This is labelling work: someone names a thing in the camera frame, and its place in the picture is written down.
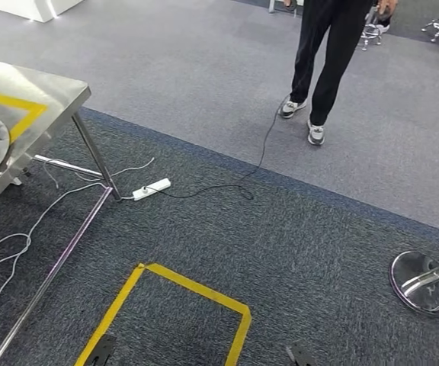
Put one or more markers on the white lit plinth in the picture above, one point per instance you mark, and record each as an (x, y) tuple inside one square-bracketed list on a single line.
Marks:
[(33, 7)]

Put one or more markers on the long white power strip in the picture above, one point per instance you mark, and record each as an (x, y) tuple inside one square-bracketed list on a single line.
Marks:
[(151, 189)]

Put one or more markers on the chrome stanchion post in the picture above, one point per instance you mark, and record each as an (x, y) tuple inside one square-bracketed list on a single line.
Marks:
[(421, 283)]

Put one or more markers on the standing person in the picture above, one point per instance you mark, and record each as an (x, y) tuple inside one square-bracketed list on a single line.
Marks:
[(330, 50)]

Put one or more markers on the black robot foot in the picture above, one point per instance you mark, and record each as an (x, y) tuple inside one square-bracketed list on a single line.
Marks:
[(299, 356), (101, 351)]

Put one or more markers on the black robot right foot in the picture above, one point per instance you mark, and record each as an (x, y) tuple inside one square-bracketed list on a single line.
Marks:
[(299, 356)]

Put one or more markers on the black robot left foot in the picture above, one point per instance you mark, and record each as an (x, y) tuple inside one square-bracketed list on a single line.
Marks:
[(101, 351)]

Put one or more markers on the stainless steel workbench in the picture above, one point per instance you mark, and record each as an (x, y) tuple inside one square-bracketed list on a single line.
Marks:
[(59, 93)]

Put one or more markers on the yellow floor tape square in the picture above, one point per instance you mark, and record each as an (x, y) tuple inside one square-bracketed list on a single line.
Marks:
[(196, 293)]

